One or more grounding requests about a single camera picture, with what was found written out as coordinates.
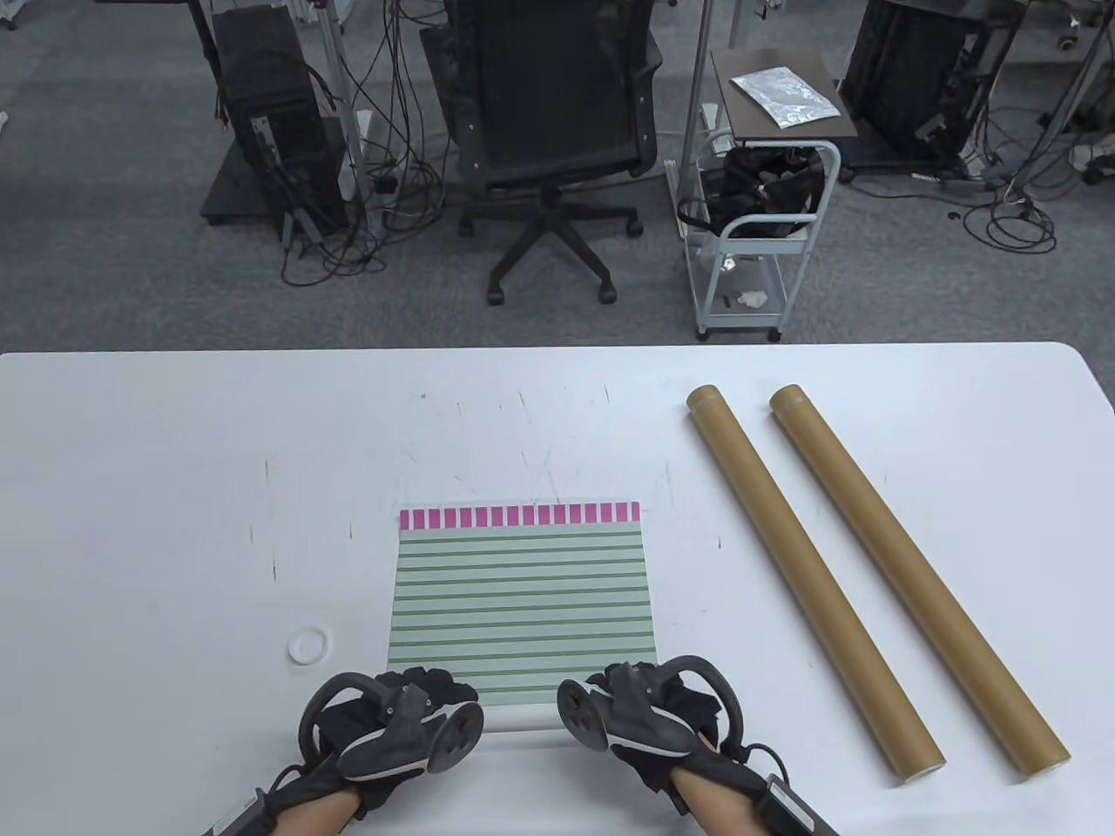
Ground black mesh office chair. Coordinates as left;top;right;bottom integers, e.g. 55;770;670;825
420;0;665;306

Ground person's right forearm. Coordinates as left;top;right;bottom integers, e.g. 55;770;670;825
678;768;769;836

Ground person's left hand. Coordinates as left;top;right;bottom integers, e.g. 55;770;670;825
266;664;485;819

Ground black bag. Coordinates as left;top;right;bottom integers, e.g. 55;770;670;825
678;146;827;238

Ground grey hand controller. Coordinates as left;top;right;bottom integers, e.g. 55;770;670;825
298;671;485;780
557;655;744;767

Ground black computer tower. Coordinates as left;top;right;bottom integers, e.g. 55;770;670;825
212;4;347;238

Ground grey right hand controller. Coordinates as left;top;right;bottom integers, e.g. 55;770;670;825
557;655;744;767

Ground tangled black floor cables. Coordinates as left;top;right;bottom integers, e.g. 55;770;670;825
279;0;456;288
961;96;1115;255

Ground silver plastic bag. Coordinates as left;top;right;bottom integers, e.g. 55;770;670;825
730;67;842;130

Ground person's right hand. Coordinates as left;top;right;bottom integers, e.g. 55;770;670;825
557;655;774;816

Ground brown side table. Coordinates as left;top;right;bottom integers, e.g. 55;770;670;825
710;48;859;142

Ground white wheeled utility cart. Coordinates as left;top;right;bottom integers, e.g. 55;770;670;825
666;131;843;342

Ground black glove cable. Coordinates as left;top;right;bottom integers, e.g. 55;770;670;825
740;740;794;785

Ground brown cardboard mailing tube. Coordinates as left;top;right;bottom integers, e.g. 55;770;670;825
686;384;948;781
768;383;1071;779

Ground green striped mouse pad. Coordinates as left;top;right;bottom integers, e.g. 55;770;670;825
386;502;660;732

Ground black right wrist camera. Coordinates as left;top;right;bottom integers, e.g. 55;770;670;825
756;778;843;836

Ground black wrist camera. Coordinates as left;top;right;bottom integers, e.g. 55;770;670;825
756;778;843;836
202;788;273;836

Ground black equipment rack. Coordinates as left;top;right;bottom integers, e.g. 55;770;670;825
841;0;1022;168

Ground person's left forearm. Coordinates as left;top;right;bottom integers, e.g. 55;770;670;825
274;784;362;836

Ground grey left hand controller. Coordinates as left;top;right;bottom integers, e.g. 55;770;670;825
298;671;485;780

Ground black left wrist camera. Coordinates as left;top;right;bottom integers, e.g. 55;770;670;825
202;788;273;836

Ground metal pole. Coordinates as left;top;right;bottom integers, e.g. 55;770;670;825
679;0;717;219

